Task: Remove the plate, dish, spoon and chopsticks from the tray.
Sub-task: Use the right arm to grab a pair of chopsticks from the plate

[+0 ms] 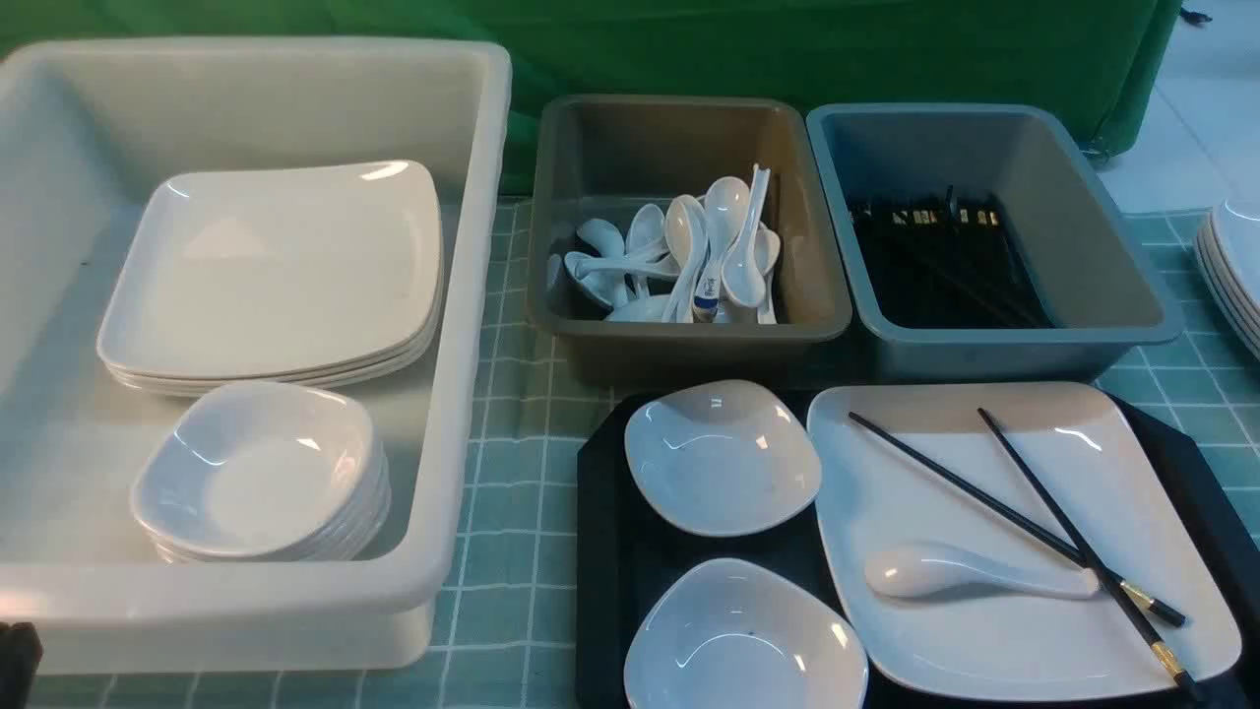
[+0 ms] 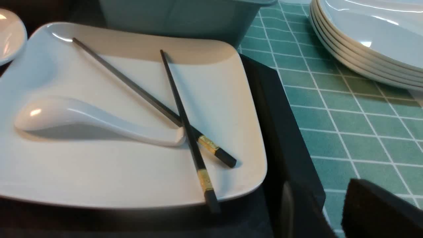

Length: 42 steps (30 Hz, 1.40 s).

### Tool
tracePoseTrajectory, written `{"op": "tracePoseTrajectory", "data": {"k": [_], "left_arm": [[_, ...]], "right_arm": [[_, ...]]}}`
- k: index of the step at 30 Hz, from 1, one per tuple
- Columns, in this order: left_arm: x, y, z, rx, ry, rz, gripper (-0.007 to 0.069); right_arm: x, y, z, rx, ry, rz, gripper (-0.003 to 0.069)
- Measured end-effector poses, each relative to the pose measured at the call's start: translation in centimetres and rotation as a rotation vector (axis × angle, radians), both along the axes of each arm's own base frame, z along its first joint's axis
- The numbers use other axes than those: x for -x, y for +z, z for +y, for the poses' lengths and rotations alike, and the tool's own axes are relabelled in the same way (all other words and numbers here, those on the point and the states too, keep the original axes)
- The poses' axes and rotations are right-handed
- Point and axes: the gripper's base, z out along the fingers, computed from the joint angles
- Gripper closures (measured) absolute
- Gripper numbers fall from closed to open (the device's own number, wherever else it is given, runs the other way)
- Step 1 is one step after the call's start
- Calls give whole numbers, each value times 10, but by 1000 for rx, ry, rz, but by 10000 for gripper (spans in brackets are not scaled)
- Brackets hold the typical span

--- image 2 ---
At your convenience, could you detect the black chopstick gold band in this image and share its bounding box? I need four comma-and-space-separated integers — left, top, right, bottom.
72, 38, 237, 168
160, 49, 221, 215

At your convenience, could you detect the stack of white plates right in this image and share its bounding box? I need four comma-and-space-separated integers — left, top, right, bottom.
309, 0, 423, 91

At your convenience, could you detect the large white square plate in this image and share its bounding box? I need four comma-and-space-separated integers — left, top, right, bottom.
1, 22, 267, 209

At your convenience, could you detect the small white bowl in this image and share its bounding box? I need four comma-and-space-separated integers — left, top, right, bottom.
0, 9, 28, 66

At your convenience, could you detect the white ceramic soup spoon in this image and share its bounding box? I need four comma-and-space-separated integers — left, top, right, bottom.
15, 96, 186, 146

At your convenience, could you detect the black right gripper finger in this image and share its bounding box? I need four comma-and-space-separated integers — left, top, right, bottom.
341, 178, 423, 238

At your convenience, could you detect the black plastic serving tray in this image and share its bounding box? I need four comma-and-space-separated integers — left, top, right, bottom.
1, 55, 332, 238

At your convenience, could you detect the teal checkered tablecloth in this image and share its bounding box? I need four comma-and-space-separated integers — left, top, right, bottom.
239, 1, 423, 238

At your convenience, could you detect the blue-grey plastic chopstick bin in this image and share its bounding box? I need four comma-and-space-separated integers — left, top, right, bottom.
99, 0, 276, 48

